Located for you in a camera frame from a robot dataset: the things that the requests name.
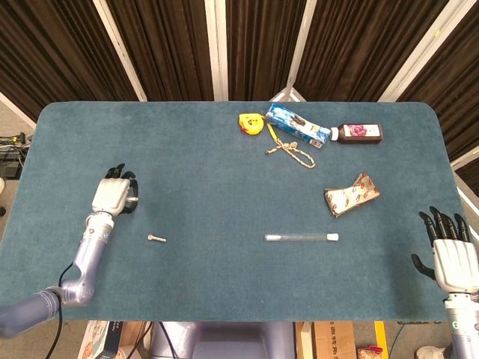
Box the red snack bag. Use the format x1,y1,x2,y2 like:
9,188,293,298
355,346,383,359

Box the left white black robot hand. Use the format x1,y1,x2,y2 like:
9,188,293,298
91,162,140,218

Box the knotted beige rope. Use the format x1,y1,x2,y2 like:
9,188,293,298
265,140,317,169

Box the white stand foot bracket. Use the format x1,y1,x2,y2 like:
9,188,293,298
271,85,310,102

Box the teal felt table cover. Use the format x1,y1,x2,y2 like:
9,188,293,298
0,100,467,323

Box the glass test tube white cap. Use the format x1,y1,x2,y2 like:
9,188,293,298
263,233,340,242

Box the brown cardboard box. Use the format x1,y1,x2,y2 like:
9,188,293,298
295,320,356,359

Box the white frame post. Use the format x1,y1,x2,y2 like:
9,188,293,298
204,0,229,102
377,0,463,102
92,0,148,102
286,0,319,89
450,147,479,169
0,91,37,130

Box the blue-grey robot torso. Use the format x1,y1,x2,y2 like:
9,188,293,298
151,320,296,359

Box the blue toothpaste carton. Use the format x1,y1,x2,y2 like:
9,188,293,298
264,102,332,150

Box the colourful printed box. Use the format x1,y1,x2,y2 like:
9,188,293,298
76,319,124,359

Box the dark bottle white cap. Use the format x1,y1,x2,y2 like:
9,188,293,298
329,123,385,145

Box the yellow tape measure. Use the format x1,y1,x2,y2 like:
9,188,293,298
238,113,282,147

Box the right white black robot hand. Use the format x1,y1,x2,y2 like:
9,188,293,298
411,206,479,294

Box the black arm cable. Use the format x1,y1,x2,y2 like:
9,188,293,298
55,261,76,359

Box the crumpled gold red wrapper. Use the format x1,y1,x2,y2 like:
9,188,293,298
323,172,381,219

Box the black floor device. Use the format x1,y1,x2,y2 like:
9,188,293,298
0,149,25,179

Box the brown curtain panel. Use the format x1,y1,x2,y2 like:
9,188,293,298
0,0,138,123
225,0,308,102
396,0,479,162
106,0,216,102
294,0,450,102

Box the bundle of floor cables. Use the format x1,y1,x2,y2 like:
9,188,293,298
0,131,33,150

